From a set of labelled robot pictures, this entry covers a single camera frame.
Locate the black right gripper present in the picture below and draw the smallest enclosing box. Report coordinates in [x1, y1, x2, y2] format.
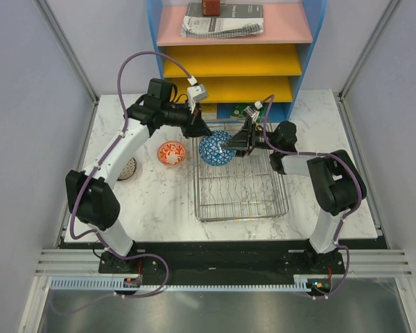
[219, 118, 279, 158]

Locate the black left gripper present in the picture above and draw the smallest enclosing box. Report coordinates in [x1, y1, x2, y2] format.
[162, 99, 212, 140]

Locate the blue triangle pattern bowl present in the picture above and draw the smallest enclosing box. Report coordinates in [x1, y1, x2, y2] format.
[198, 130, 236, 167]

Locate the brown dotted pattern bowl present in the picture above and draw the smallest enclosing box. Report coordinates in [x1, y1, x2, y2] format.
[117, 157, 137, 181]

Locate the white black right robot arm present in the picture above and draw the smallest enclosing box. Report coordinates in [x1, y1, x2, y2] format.
[220, 120, 367, 273]

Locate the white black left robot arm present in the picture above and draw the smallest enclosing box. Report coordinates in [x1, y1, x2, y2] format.
[65, 77, 211, 273]

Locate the yellow illustrated book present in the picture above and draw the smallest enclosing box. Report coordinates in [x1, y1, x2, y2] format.
[200, 103, 217, 122]

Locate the green book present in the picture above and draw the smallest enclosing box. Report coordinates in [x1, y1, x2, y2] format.
[230, 103, 267, 122]

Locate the orange floral white bowl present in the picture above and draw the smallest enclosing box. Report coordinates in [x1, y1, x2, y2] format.
[157, 141, 187, 167]

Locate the blue shelf unit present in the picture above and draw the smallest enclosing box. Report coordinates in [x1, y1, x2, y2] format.
[146, 1, 327, 122]

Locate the grey manual booklet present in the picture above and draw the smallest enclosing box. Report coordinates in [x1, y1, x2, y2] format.
[180, 2, 264, 39]

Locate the brown wooden block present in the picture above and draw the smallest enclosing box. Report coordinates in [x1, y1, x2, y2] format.
[201, 0, 226, 17]

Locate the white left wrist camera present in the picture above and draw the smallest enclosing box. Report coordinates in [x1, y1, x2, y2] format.
[187, 76, 209, 113]

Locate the stainless wire dish rack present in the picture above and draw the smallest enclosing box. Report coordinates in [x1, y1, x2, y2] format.
[192, 137, 288, 222]

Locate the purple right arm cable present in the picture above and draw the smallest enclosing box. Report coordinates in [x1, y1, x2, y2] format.
[261, 94, 363, 301]

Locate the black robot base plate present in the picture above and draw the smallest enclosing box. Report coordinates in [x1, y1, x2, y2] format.
[58, 239, 389, 287]

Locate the white slotted cable duct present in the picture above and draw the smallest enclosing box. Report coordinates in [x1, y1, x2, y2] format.
[50, 276, 326, 292]

